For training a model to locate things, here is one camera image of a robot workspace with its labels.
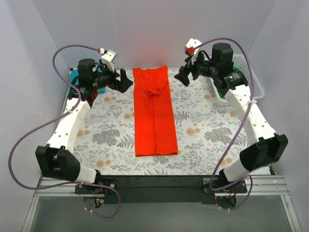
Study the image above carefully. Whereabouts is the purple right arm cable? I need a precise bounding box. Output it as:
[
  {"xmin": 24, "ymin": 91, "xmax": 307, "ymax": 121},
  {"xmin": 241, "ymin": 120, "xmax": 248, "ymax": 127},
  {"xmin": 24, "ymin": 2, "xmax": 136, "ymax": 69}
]
[{"xmin": 187, "ymin": 37, "xmax": 255, "ymax": 211}]

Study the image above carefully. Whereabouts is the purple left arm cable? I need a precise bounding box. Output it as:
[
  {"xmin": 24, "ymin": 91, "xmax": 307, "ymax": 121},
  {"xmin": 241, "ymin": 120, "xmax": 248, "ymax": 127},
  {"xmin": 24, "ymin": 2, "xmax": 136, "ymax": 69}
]
[{"xmin": 8, "ymin": 44, "xmax": 121, "ymax": 219}]

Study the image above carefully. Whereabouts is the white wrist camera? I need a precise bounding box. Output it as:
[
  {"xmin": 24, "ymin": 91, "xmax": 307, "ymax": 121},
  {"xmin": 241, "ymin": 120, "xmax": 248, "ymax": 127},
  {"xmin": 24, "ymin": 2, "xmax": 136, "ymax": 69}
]
[
  {"xmin": 184, "ymin": 38, "xmax": 202, "ymax": 64},
  {"xmin": 99, "ymin": 48, "xmax": 118, "ymax": 72}
]

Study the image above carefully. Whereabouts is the white plastic basket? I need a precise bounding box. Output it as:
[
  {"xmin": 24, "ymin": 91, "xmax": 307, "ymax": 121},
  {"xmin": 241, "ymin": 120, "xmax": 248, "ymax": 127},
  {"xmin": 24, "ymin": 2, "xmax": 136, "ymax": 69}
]
[{"xmin": 211, "ymin": 54, "xmax": 265, "ymax": 106}]

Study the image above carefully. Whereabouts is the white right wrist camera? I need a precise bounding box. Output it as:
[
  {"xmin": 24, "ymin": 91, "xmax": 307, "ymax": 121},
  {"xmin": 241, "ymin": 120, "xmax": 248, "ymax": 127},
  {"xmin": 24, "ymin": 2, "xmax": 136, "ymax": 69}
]
[{"xmin": 184, "ymin": 38, "xmax": 202, "ymax": 64}]

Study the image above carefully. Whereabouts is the aluminium frame rail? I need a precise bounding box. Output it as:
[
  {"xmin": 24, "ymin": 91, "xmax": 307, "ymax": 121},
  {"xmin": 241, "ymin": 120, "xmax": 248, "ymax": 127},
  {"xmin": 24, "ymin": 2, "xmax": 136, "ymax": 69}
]
[{"xmin": 35, "ymin": 175, "xmax": 290, "ymax": 196}]

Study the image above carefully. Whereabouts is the folded teal t shirt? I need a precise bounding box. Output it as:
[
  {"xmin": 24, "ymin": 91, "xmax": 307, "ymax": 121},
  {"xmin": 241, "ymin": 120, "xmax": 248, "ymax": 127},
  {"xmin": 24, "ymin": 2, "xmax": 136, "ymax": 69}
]
[{"xmin": 69, "ymin": 69, "xmax": 106, "ymax": 94}]

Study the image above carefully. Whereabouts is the floral patterned table mat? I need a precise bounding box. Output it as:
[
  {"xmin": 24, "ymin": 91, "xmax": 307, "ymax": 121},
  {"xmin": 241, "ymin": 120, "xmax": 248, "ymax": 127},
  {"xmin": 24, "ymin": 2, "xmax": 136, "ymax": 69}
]
[{"xmin": 73, "ymin": 69, "xmax": 249, "ymax": 175}]

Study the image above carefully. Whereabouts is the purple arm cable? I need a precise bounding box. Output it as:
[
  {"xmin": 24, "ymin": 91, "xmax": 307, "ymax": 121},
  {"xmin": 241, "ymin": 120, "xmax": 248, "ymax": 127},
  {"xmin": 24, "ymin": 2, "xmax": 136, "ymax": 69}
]
[
  {"xmin": 187, "ymin": 37, "xmax": 255, "ymax": 211},
  {"xmin": 8, "ymin": 44, "xmax": 121, "ymax": 219}
]

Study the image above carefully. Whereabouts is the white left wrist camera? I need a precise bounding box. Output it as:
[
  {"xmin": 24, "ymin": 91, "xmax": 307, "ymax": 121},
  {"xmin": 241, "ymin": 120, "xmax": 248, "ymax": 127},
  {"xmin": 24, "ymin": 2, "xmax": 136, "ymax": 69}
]
[{"xmin": 99, "ymin": 48, "xmax": 118, "ymax": 72}]

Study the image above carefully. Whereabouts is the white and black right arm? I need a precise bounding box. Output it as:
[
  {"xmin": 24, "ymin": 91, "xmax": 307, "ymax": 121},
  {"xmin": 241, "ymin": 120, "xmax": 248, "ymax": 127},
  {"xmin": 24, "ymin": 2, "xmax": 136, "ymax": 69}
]
[{"xmin": 175, "ymin": 39, "xmax": 288, "ymax": 192}]

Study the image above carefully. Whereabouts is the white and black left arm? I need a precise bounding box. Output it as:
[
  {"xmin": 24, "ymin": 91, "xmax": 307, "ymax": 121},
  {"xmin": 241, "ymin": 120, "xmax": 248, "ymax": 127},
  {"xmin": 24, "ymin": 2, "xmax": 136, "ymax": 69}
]
[{"xmin": 35, "ymin": 58, "xmax": 133, "ymax": 184}]

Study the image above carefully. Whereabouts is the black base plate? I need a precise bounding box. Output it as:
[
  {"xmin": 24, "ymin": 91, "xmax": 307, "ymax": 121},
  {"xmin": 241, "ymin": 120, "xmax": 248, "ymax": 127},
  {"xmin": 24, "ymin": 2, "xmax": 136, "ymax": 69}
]
[{"xmin": 74, "ymin": 175, "xmax": 248, "ymax": 205}]

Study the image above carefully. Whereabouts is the crumpled green t shirt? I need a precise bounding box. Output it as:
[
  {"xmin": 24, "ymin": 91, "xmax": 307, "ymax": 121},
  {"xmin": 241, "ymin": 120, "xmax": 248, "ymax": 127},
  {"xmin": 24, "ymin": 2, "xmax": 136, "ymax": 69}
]
[{"xmin": 217, "ymin": 70, "xmax": 248, "ymax": 97}]

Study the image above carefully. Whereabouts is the orange t shirt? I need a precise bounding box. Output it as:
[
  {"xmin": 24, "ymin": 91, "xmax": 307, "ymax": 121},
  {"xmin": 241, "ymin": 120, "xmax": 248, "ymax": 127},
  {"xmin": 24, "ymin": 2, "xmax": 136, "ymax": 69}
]
[{"xmin": 133, "ymin": 66, "xmax": 178, "ymax": 157}]

